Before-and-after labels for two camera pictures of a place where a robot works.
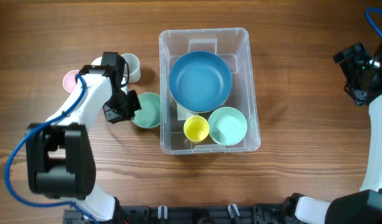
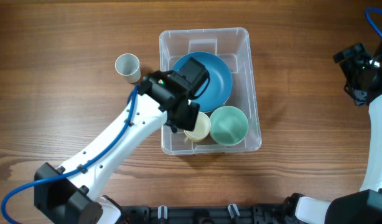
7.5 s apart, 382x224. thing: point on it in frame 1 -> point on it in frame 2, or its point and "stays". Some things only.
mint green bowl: (228, 126) stays
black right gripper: (348, 60) stays
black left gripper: (114, 115) -> (190, 122)
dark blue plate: (199, 95) stays
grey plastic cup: (134, 66) stays
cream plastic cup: (97, 61) -> (201, 129)
